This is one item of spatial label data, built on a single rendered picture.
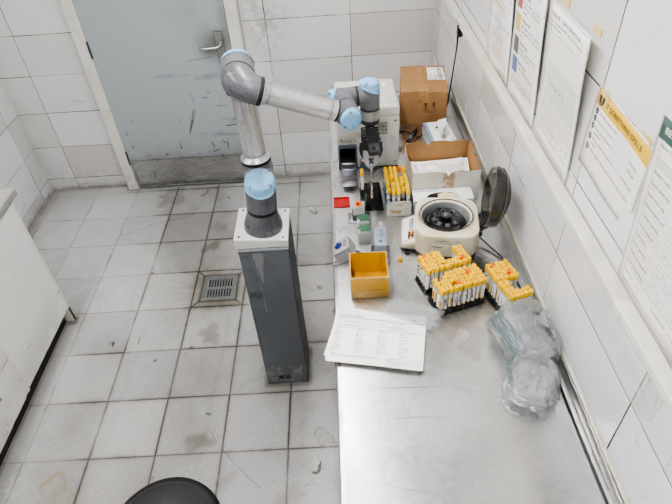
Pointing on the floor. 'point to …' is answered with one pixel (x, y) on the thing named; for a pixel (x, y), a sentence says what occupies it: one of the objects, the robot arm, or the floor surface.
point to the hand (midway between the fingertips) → (371, 166)
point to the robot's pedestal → (277, 310)
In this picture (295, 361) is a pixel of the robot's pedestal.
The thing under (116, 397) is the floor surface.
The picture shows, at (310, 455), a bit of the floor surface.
